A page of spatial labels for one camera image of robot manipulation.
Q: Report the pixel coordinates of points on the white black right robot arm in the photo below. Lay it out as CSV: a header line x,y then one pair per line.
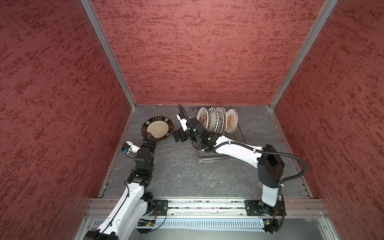
x,y
269,164

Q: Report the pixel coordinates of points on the white rear sunburst plate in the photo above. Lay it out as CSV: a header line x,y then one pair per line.
x,y
232,121

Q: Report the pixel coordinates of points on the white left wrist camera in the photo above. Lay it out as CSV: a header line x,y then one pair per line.
x,y
129,147

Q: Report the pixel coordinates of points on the aluminium left corner post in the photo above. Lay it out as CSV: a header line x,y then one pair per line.
x,y
97,26

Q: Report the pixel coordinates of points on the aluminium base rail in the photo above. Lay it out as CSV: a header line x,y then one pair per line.
x,y
230,214

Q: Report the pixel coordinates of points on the white sunburst pattern plate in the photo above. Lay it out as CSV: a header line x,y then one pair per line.
x,y
213,119

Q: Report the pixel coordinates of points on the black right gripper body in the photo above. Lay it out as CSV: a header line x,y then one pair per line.
x,y
186,135

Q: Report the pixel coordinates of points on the aluminium right corner post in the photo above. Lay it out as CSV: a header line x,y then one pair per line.
x,y
317,26

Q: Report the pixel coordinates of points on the white watermelon pattern plate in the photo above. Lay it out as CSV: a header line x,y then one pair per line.
x,y
203,117

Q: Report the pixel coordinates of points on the left small circuit board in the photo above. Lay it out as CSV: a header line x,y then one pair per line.
x,y
146,225

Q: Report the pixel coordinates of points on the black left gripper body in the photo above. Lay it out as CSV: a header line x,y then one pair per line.
x,y
152,147

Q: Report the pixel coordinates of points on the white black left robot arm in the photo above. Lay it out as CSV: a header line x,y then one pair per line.
x,y
136,201

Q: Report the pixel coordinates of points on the aluminium corner post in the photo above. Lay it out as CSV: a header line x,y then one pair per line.
x,y
317,26
97,26

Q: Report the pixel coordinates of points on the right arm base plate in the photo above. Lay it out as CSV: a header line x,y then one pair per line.
x,y
258,208

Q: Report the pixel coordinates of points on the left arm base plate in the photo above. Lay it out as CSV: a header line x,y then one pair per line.
x,y
160,208

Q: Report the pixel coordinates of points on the metal wire dish rack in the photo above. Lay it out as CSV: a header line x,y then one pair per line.
x,y
214,139

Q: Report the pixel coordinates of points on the brown rimmed cream plate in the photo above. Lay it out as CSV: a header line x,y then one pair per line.
x,y
159,127

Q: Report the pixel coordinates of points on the white blue striped plate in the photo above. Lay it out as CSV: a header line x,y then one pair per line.
x,y
220,125

